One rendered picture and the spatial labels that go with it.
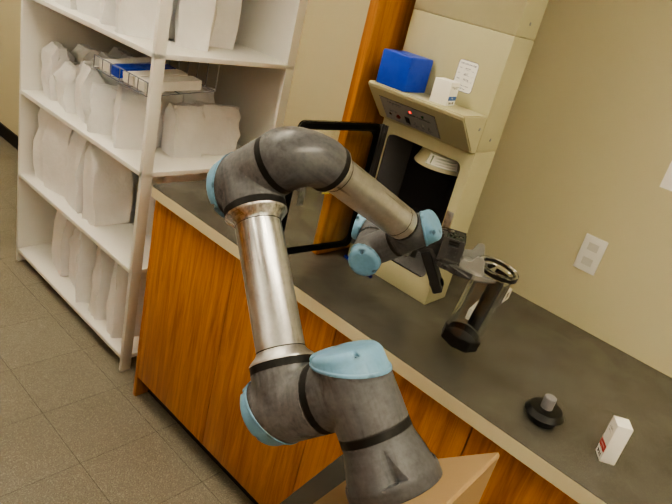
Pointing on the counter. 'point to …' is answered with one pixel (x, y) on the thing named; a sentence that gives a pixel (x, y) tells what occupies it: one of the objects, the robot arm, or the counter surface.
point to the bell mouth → (437, 162)
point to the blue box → (404, 71)
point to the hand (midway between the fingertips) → (491, 275)
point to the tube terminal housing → (480, 160)
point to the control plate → (410, 116)
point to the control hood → (457, 128)
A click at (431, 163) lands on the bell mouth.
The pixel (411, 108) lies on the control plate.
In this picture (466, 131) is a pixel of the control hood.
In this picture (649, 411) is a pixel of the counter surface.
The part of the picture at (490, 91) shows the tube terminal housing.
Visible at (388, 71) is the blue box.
